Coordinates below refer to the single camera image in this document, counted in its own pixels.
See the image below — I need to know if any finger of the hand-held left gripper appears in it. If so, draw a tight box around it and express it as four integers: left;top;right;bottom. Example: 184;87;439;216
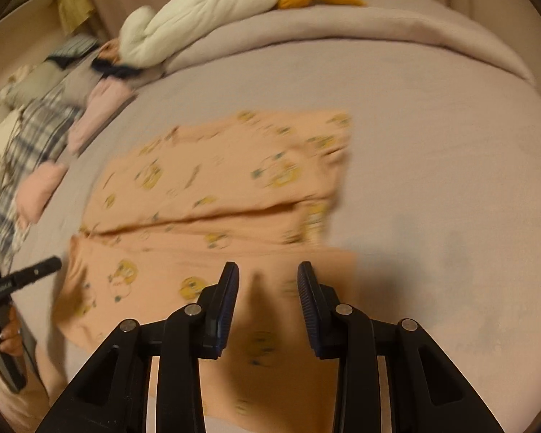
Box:
6;256;63;287

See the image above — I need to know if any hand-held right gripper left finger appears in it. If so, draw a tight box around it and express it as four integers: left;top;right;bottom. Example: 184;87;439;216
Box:
35;262;241;433

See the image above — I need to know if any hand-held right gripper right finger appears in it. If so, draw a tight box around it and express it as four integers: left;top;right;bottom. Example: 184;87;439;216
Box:
296;262;506;433

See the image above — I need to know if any orange printed baby onesie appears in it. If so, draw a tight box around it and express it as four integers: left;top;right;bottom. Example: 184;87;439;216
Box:
52;109;359;420

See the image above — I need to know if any person's left hand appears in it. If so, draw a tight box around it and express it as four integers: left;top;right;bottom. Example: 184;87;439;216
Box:
0;306;26;358

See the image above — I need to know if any folded pink garment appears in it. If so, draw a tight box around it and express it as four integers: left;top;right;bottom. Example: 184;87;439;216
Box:
16;161;68;231
67;79;136;154

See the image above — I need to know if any white cloth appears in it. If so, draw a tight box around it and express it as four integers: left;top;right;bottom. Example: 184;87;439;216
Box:
0;110;23;158

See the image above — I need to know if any plaid pillow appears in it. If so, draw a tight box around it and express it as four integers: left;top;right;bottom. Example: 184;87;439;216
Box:
0;99;82;253

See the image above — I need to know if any beige pillow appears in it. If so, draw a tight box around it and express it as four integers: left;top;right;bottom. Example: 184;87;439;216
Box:
2;61;68;109

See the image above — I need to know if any grey pillow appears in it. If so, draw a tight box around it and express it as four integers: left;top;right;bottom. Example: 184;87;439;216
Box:
56;61;104;104

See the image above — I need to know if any navy blue cloth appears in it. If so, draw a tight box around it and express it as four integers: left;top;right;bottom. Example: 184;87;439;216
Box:
92;56;140;77

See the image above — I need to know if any striped cloth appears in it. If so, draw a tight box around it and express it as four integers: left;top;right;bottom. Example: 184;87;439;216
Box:
47;34;102;61

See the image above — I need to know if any yellow tasselled hanging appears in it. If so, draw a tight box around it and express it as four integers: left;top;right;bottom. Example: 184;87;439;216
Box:
56;0;95;32

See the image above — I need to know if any white goose plush toy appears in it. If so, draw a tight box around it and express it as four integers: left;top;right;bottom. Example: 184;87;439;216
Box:
118;0;366;68

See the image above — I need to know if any lilac duvet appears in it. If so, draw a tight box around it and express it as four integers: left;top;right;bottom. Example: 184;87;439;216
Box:
164;0;535;86

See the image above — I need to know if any white wall shelf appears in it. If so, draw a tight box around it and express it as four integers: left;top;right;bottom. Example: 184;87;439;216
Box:
0;0;95;55

